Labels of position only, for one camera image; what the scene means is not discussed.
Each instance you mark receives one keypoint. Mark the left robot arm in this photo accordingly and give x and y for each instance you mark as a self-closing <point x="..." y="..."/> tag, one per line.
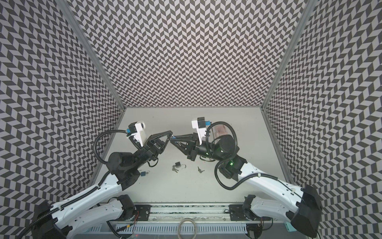
<point x="103" y="201"/>

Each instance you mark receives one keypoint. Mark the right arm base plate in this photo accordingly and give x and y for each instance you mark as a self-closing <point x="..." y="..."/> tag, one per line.
<point x="236" y="213"/>

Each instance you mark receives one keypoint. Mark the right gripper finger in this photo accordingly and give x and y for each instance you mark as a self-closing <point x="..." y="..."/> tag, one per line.
<point x="192" y="137"/>
<point x="183" y="146"/>

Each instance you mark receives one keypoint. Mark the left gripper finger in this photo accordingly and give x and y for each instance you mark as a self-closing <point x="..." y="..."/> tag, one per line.
<point x="166" y="134"/>
<point x="160" y="144"/>

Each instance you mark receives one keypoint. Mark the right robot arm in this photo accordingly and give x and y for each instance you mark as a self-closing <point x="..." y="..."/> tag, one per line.
<point x="218" y="141"/>

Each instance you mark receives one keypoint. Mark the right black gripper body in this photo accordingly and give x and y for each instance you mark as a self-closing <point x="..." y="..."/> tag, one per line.
<point x="192" y="146"/>

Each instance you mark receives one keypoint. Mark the right teal box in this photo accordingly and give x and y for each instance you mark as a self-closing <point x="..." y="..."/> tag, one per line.
<point x="289" y="227"/>

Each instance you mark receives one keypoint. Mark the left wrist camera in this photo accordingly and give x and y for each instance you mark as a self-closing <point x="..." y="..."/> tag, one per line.
<point x="136" y="134"/>

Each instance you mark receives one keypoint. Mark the blue padlock left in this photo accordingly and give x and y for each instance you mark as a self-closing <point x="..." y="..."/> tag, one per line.
<point x="144" y="173"/>

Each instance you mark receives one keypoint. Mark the black padlock with keys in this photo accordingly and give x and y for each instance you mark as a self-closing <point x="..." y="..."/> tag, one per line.
<point x="178" y="166"/>

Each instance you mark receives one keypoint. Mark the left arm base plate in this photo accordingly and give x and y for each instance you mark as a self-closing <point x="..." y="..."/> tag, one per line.
<point x="138" y="213"/>

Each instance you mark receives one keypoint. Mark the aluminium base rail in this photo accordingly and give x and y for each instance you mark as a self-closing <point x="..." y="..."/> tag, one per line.
<point x="186" y="220"/>

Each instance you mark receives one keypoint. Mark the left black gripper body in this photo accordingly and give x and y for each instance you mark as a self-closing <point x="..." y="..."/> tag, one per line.
<point x="150" y="152"/>

